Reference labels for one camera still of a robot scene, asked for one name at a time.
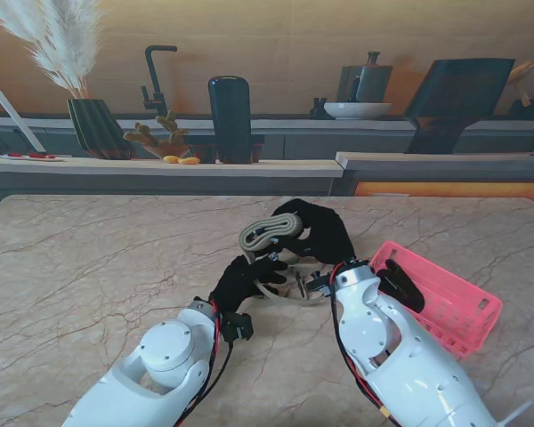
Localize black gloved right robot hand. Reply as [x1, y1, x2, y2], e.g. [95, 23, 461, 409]
[271, 198, 358, 269]

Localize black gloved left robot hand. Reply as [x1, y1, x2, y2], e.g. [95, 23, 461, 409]
[208, 252, 290, 315]

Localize beige woven belt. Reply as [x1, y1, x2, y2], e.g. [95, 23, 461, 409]
[239, 213, 309, 264]
[248, 262, 329, 309]

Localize dark brown woven belt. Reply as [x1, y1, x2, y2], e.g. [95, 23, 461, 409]
[376, 258, 426, 313]

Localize pink plastic storage basket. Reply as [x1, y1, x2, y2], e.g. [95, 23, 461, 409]
[367, 240, 504, 361]

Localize white speckled bowl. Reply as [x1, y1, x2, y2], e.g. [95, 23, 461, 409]
[322, 101, 393, 121]

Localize yellow lemons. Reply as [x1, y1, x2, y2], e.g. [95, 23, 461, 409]
[161, 154, 202, 166]

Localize tall black appliance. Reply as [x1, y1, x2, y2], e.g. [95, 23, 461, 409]
[184, 75, 266, 165]

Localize grey lidded pot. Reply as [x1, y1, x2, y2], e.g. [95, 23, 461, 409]
[336, 51, 394, 105]

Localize green cactus plant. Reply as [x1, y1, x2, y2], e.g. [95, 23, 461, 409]
[122, 109, 190, 159]

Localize dark angular stand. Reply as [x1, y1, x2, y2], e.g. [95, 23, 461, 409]
[402, 58, 516, 155]

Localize dark ribbed vase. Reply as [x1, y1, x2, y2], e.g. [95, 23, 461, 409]
[66, 98, 137, 161]

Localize black kitchen faucet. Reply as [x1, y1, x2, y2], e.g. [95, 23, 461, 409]
[141, 44, 179, 118]

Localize small dark container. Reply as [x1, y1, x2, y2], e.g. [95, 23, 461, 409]
[509, 93, 534, 120]

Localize plate with red food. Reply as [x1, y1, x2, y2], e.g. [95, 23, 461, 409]
[0, 151, 66, 163]

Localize yellow wooden utensil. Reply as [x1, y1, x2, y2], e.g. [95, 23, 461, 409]
[506, 60, 534, 107]

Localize white leaning board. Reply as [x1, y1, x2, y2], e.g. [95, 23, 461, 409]
[0, 89, 47, 153]

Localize white pampas grass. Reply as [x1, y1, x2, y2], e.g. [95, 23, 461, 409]
[0, 0, 106, 101]

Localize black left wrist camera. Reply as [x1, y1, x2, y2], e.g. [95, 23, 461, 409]
[221, 312, 255, 344]

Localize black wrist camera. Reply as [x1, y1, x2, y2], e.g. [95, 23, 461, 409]
[304, 270, 334, 298]
[221, 312, 255, 344]

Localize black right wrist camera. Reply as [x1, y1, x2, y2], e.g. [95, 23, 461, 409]
[304, 270, 334, 298]

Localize red black cable bundle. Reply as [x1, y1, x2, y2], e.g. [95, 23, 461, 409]
[328, 262, 395, 420]
[173, 300, 235, 427]

